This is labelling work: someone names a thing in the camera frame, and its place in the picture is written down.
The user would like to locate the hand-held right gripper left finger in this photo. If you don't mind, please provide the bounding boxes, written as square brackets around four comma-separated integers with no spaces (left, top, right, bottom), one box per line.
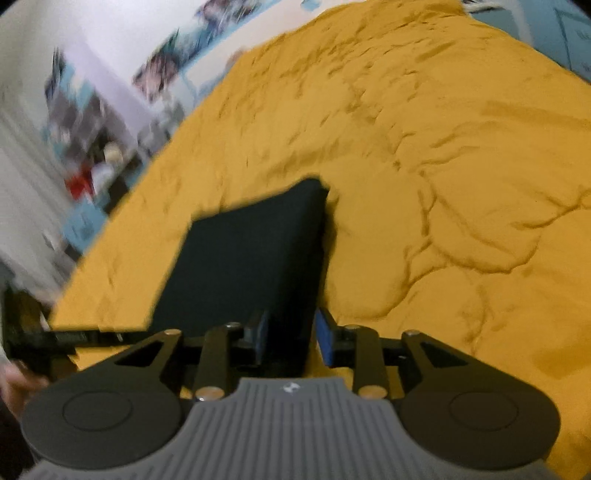
[113,310,271,401]

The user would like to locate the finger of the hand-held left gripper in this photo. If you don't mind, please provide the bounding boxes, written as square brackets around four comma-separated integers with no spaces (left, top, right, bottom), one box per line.
[46,329,155,349]

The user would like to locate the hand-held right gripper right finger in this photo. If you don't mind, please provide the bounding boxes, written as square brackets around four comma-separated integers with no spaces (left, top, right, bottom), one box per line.
[315,308,467,400]

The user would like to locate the black pants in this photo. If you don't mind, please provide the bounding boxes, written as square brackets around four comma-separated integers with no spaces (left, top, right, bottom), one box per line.
[147,178,331,376]

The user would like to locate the person's left hand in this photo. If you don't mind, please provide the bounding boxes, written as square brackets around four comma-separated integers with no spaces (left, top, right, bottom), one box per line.
[0,361,49,418]

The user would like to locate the red object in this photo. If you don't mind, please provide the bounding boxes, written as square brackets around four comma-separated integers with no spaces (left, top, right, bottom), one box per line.
[66,173,96,200]

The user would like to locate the yellow quilt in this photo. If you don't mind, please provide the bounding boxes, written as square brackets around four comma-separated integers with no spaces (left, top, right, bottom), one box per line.
[48,0,591,478]

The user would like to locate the white shelf unit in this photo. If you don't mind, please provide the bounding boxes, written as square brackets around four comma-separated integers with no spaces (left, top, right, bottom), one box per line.
[41,48,155,220]

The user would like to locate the blue cabinet with drawers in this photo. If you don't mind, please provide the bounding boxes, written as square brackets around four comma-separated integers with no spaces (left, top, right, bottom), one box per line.
[464,0,591,81]

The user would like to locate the wall poster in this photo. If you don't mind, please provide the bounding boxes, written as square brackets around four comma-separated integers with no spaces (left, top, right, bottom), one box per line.
[196,0,280,29]
[132,31,186,100]

